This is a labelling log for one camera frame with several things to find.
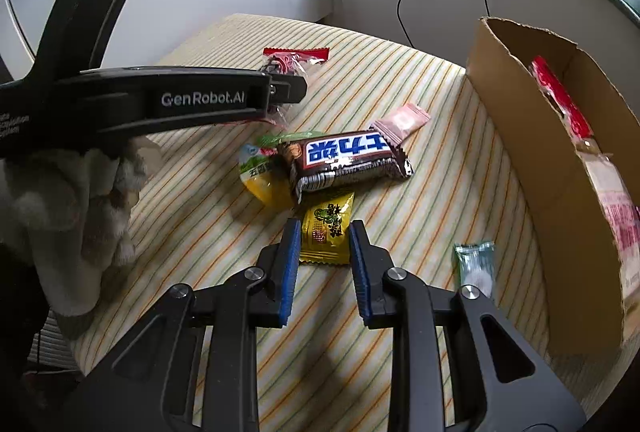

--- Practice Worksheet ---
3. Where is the red clear candy bag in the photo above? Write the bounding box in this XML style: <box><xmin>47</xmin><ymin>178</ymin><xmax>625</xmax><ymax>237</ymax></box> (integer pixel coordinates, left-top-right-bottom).
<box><xmin>259</xmin><ymin>47</ymin><xmax>330</xmax><ymax>126</ymax></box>

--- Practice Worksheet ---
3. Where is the brown chocolate bar blue label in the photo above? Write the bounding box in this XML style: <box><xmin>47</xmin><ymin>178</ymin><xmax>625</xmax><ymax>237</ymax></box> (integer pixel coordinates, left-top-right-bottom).
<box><xmin>277</xmin><ymin>129</ymin><xmax>413</xmax><ymax>203</ymax></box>

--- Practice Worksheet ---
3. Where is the teal mint candy wrapper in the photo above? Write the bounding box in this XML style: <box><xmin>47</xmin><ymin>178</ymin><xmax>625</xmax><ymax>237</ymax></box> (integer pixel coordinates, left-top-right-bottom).
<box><xmin>454</xmin><ymin>241</ymin><xmax>497</xmax><ymax>300</ymax></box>

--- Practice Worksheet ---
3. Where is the small yellow snack packet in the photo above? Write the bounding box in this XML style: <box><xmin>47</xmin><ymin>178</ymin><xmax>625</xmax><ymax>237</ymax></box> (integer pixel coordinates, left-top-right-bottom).
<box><xmin>299</xmin><ymin>192</ymin><xmax>355</xmax><ymax>266</ymax></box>

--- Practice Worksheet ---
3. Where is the white gloved left hand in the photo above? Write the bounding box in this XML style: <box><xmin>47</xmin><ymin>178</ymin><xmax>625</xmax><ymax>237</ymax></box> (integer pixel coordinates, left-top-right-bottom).
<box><xmin>1</xmin><ymin>137</ymin><xmax>162</xmax><ymax>317</ymax></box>

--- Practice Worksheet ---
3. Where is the green yellow snack pouch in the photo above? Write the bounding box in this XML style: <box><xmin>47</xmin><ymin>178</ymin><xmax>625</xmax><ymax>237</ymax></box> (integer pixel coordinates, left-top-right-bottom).
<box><xmin>238</xmin><ymin>131</ymin><xmax>322</xmax><ymax>212</ymax></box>

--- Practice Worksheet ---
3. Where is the pink candy packet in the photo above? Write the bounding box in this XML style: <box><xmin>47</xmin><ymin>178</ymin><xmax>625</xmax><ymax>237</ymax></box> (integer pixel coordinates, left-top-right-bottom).
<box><xmin>369</xmin><ymin>103</ymin><xmax>431</xmax><ymax>147</ymax></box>

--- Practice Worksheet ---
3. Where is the cardboard box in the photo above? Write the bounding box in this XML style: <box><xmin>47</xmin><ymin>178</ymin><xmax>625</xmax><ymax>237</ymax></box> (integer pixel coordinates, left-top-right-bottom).
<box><xmin>466</xmin><ymin>18</ymin><xmax>639</xmax><ymax>354</ymax></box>

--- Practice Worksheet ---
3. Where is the pink printed packet in box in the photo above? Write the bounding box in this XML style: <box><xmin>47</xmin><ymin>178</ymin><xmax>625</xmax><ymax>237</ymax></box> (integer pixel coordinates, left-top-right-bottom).
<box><xmin>579</xmin><ymin>152</ymin><xmax>639</xmax><ymax>300</ymax></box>

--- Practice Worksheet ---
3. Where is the red snack bag in box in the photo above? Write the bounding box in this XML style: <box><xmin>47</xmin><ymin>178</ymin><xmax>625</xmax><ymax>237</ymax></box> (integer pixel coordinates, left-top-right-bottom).
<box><xmin>529</xmin><ymin>56</ymin><xmax>594</xmax><ymax>145</ymax></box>

